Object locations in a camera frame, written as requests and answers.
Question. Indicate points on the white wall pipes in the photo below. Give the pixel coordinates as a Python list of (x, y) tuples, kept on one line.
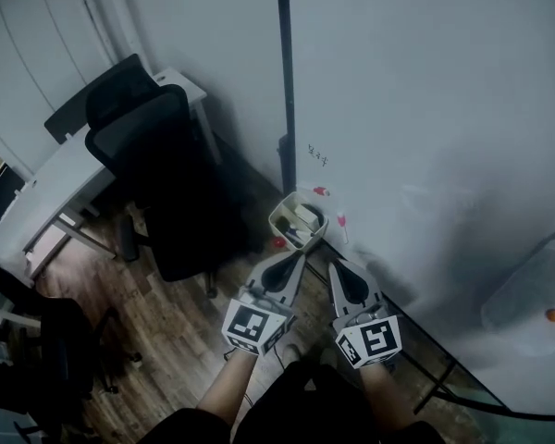
[(99, 21)]

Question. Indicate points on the white office desk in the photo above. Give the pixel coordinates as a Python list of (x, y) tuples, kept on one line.
[(60, 174)]

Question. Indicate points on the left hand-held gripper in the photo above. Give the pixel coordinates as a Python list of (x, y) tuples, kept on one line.
[(247, 324)]

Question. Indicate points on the person's left forearm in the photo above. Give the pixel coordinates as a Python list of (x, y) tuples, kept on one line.
[(226, 386)]

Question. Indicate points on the orange round magnet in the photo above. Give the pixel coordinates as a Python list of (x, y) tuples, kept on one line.
[(552, 315)]

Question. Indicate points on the person's right shoe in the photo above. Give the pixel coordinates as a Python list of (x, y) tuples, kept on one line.
[(328, 356)]

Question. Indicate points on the large white whiteboard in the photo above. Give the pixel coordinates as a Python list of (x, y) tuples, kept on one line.
[(398, 109)]

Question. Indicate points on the person's right forearm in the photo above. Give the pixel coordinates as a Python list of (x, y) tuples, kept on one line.
[(386, 391)]

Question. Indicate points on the person's left shoe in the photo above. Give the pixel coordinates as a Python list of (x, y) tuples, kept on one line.
[(293, 353)]

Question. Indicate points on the black desk partition panel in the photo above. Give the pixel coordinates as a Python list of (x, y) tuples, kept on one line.
[(0, 197), (74, 114)]

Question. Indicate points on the white marker pen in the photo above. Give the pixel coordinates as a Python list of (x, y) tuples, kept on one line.
[(298, 235)]

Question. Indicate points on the white paper sheet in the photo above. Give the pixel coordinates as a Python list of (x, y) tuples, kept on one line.
[(536, 275)]

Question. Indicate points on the black mesh office chair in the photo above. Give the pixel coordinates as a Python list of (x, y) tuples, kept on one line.
[(166, 178)]

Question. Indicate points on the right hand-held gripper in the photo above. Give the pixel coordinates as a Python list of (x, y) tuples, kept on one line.
[(374, 336)]

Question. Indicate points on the person's dark clothing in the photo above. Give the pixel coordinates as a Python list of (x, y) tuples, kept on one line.
[(305, 410)]

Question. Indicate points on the red round magnet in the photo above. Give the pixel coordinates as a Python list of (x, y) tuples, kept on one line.
[(277, 243)]

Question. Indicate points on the person's shoe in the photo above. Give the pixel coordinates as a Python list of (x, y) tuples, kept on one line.
[(328, 356), (293, 353)]

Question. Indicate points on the small white marker tray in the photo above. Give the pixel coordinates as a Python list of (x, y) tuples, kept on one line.
[(319, 236)]

